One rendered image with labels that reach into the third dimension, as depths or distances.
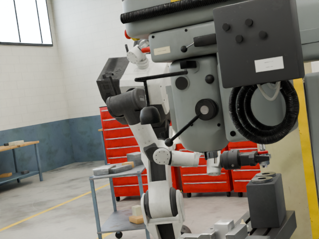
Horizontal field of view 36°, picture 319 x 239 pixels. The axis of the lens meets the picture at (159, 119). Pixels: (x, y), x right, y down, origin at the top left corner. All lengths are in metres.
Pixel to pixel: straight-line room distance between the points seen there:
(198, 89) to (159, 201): 0.88
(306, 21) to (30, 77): 11.17
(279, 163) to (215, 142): 1.85
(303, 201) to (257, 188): 1.39
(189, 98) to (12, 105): 10.32
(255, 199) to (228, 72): 0.95
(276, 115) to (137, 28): 0.54
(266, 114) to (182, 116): 0.29
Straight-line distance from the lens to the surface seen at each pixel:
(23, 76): 12.20
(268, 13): 1.24
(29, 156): 12.05
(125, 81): 2.19
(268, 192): 2.09
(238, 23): 1.26
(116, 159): 7.28
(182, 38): 1.59
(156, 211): 2.36
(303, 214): 3.49
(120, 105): 2.09
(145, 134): 2.13
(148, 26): 1.63
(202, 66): 1.58
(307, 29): 1.48
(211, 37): 1.51
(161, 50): 1.62
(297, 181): 3.44
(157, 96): 2.20
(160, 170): 2.42
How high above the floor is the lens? 1.53
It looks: 3 degrees down
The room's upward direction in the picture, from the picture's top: 8 degrees counter-clockwise
